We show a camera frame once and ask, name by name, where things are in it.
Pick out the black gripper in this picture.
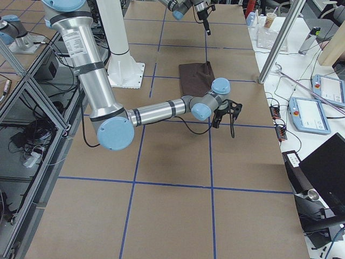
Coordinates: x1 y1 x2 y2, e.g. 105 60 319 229
212 99 242 128
196 4 215 36

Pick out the dark brown t-shirt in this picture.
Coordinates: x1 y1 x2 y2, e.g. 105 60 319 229
178 61 215 97

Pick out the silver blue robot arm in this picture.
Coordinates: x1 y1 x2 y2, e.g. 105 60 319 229
158 0 216 36
43 1 242 151

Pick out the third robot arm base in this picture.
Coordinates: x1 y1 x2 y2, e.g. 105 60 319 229
1 15 45 54

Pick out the red fire extinguisher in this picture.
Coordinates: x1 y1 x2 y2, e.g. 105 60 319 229
245 0 256 18

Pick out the orange black connector board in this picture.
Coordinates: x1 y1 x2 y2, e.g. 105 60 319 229
267 97 287 143

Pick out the clear plastic bag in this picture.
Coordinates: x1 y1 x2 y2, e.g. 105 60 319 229
257 26 279 49

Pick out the iced coffee cup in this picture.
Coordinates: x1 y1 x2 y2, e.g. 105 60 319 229
264 7 278 29

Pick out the white reacher grabber tool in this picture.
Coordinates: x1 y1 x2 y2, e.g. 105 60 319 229
275 62 345 115

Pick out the near blue teach pendant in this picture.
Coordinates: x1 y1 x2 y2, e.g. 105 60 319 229
288 97 331 135

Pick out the blue teach pendant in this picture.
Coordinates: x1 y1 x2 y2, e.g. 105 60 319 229
312 74 344 108
288 97 331 135

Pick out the black laptop computer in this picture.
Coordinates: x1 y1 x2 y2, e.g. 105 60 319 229
299 133 344 215

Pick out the far blue teach pendant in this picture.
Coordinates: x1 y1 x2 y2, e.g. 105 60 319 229
312 74 344 108

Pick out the black power adapter box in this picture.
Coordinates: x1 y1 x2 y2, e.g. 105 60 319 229
34 52 59 80

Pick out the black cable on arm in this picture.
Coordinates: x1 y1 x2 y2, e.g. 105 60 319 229
80 105 237 148

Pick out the aluminium frame post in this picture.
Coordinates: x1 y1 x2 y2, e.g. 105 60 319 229
258 0 306 84

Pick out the black camera stand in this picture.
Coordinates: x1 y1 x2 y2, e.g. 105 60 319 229
282 151 344 249

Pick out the aluminium frame rack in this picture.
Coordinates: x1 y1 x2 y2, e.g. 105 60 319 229
1 31 96 258

